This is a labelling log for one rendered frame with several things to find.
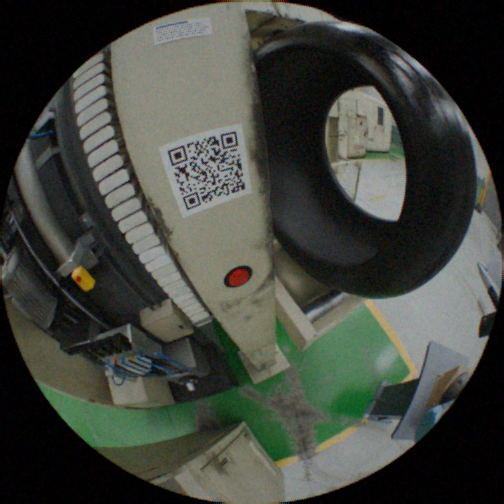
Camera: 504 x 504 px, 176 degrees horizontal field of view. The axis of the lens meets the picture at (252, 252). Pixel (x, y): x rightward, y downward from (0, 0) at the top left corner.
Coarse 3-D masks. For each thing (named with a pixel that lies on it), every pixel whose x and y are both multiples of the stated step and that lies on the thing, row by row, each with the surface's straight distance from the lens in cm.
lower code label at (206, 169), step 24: (168, 144) 16; (192, 144) 16; (216, 144) 17; (240, 144) 17; (168, 168) 16; (192, 168) 16; (216, 168) 17; (240, 168) 18; (192, 192) 17; (216, 192) 18; (240, 192) 19
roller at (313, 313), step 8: (320, 296) 42; (328, 296) 41; (336, 296) 42; (344, 296) 43; (312, 304) 40; (320, 304) 40; (328, 304) 41; (336, 304) 42; (304, 312) 39; (312, 312) 39; (320, 312) 40; (328, 312) 42; (312, 320) 39
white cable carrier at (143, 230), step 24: (96, 72) 20; (96, 96) 19; (96, 120) 18; (96, 144) 18; (120, 144) 19; (96, 168) 18; (120, 168) 20; (120, 192) 18; (120, 216) 19; (144, 216) 19; (144, 240) 20; (168, 264) 23; (168, 288) 26; (192, 288) 30; (192, 312) 32
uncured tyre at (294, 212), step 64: (256, 64) 38; (320, 64) 55; (384, 64) 21; (320, 128) 64; (448, 128) 20; (320, 192) 66; (448, 192) 19; (320, 256) 50; (384, 256) 23; (448, 256) 24
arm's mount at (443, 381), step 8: (456, 368) 96; (464, 368) 99; (440, 376) 104; (448, 376) 98; (456, 376) 97; (440, 384) 100; (448, 384) 96; (432, 392) 101; (440, 392) 97; (432, 400) 99
